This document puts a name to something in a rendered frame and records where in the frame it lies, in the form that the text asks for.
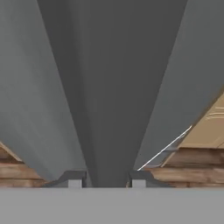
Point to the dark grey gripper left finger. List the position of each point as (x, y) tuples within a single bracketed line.
[(75, 176)]

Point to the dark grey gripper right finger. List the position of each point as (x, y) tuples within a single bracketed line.
[(140, 176)]

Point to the light grey fridge door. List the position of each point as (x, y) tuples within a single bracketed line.
[(32, 87)]

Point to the mid grey fridge door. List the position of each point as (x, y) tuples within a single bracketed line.
[(186, 75)]

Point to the tan wooden cabinet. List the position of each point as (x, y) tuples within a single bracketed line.
[(208, 128)]

